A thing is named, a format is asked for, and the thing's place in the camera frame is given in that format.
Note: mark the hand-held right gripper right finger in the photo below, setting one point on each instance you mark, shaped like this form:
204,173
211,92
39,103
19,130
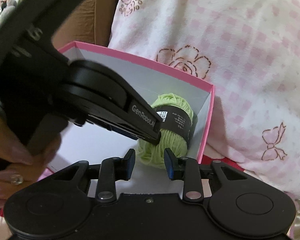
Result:
168,166

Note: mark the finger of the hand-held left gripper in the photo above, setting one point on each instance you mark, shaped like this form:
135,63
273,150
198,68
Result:
145,116
122,132

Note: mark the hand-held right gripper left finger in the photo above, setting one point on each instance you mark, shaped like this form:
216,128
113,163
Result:
129,165

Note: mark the green yarn ball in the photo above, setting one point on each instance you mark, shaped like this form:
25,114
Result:
170,100

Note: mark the pink cardboard box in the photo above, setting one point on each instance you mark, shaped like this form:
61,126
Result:
206,130

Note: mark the person's left hand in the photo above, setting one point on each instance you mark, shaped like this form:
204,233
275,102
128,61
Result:
7,150

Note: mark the grey stuffed toy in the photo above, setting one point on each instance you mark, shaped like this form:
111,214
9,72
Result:
0,17

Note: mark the brown embroidered pillow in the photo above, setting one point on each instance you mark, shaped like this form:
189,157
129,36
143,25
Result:
100,17

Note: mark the pink checked pillow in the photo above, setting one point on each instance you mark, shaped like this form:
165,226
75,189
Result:
240,55

